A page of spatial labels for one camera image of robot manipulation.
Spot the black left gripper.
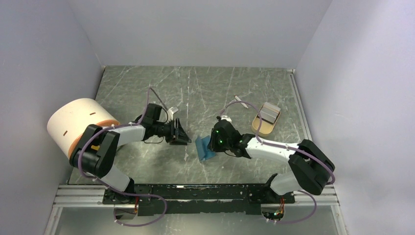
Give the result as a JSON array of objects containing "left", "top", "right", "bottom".
[{"left": 153, "top": 118, "right": 192, "bottom": 146}]

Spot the blue card holder wallet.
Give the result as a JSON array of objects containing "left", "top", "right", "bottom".
[{"left": 195, "top": 136, "right": 216, "bottom": 162}]

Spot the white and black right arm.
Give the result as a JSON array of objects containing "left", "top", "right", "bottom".
[{"left": 208, "top": 119, "right": 335, "bottom": 203}]

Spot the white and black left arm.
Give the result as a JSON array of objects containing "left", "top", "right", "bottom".
[{"left": 69, "top": 104, "right": 191, "bottom": 204}]

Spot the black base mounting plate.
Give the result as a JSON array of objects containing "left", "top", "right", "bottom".
[{"left": 102, "top": 184, "right": 295, "bottom": 216}]

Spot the white and orange cylinder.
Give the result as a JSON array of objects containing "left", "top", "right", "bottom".
[{"left": 46, "top": 98, "right": 120, "bottom": 158}]

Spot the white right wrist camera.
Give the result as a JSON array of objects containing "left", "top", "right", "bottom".
[{"left": 219, "top": 115, "right": 232, "bottom": 123}]

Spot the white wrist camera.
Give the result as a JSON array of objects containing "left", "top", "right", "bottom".
[
  {"left": 219, "top": 115, "right": 232, "bottom": 123},
  {"left": 167, "top": 107, "right": 179, "bottom": 116}
]

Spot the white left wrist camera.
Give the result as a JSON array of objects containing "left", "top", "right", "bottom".
[{"left": 167, "top": 107, "right": 179, "bottom": 116}]

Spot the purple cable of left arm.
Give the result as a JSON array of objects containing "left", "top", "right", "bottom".
[{"left": 77, "top": 87, "right": 168, "bottom": 227}]

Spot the aluminium rail frame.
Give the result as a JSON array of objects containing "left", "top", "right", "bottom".
[{"left": 44, "top": 185, "right": 134, "bottom": 235}]

